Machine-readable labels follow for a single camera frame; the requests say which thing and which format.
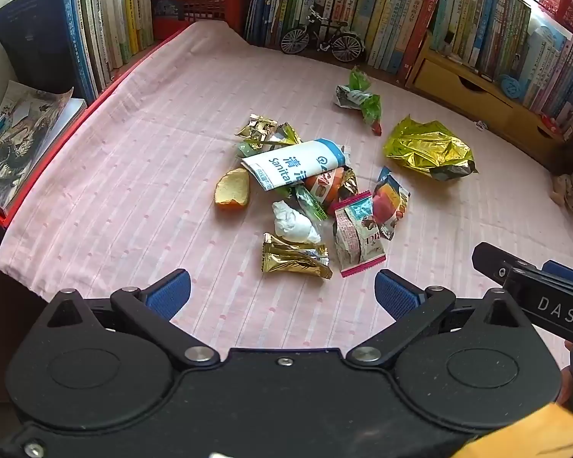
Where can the row of thin upright books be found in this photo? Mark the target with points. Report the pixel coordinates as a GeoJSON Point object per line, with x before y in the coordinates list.
{"type": "Point", "coordinates": [110, 14]}

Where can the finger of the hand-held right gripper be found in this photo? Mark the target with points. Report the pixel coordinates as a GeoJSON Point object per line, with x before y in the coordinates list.
{"type": "Point", "coordinates": [494, 260]}
{"type": "Point", "coordinates": [566, 273]}

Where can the black model bicycle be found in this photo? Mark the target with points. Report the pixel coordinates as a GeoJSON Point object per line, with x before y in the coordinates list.
{"type": "Point", "coordinates": [336, 43]}

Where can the small red toy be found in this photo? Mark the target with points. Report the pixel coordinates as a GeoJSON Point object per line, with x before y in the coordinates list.
{"type": "Point", "coordinates": [549, 124]}

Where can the large gold foil bag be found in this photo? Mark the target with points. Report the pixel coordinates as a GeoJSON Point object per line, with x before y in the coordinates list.
{"type": "Point", "coordinates": [425, 148]}

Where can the gold candy wrapper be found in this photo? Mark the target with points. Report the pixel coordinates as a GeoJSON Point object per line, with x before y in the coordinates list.
{"type": "Point", "coordinates": [286, 257]}

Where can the blue red snack wrapper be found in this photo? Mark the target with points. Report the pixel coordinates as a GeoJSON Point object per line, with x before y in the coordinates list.
{"type": "Point", "coordinates": [391, 200]}

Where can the orange snack packet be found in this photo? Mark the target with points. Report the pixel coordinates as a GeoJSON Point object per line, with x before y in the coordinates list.
{"type": "Point", "coordinates": [324, 186]}

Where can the crumpled gold wrapper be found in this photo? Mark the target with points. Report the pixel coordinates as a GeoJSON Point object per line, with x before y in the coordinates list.
{"type": "Point", "coordinates": [258, 129]}

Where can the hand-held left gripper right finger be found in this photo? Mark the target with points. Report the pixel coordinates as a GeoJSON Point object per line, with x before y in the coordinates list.
{"type": "Point", "coordinates": [396, 293]}

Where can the red plastic crate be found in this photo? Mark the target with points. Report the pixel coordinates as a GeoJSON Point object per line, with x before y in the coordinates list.
{"type": "Point", "coordinates": [196, 9]}

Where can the person's right hand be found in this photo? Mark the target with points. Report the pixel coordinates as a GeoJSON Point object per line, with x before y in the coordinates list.
{"type": "Point", "coordinates": [566, 386]}

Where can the green transparent wrapper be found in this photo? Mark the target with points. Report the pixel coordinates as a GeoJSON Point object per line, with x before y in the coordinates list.
{"type": "Point", "coordinates": [310, 203]}

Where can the small gold wrapper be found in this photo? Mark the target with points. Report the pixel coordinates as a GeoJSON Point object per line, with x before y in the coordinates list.
{"type": "Point", "coordinates": [348, 181]}

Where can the pile of magazines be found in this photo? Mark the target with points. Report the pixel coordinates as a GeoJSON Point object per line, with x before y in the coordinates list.
{"type": "Point", "coordinates": [24, 143]}

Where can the pink-edged snack wrapper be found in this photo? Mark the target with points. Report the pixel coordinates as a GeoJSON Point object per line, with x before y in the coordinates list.
{"type": "Point", "coordinates": [355, 238]}

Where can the blue round badge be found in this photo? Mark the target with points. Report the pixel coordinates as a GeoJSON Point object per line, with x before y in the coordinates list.
{"type": "Point", "coordinates": [511, 87]}

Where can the white blue tissue pack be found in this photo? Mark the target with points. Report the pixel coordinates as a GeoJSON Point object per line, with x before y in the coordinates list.
{"type": "Point", "coordinates": [291, 162]}

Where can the row of books on wooden box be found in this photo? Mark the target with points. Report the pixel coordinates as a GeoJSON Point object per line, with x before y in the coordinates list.
{"type": "Point", "coordinates": [506, 33]}

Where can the small white trinket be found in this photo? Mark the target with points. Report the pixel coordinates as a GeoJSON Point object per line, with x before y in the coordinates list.
{"type": "Point", "coordinates": [480, 125]}

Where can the crumpled white tissue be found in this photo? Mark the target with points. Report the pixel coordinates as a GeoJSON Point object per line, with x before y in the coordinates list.
{"type": "Point", "coordinates": [293, 224]}

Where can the wooden drawer box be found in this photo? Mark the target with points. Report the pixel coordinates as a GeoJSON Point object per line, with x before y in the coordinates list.
{"type": "Point", "coordinates": [458, 88]}

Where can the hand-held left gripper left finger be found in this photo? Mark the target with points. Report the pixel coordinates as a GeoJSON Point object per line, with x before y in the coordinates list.
{"type": "Point", "coordinates": [169, 292]}

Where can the large dark blue book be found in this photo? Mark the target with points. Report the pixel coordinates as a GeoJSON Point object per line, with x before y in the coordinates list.
{"type": "Point", "coordinates": [38, 33]}

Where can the green white snack wrapper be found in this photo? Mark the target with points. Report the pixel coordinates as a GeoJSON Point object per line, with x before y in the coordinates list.
{"type": "Point", "coordinates": [367, 105]}

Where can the orange peel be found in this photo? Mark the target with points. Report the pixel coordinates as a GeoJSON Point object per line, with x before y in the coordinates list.
{"type": "Point", "coordinates": [231, 188]}

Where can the pink striped tablecloth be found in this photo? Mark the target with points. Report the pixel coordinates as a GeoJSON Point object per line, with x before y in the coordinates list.
{"type": "Point", "coordinates": [148, 176]}

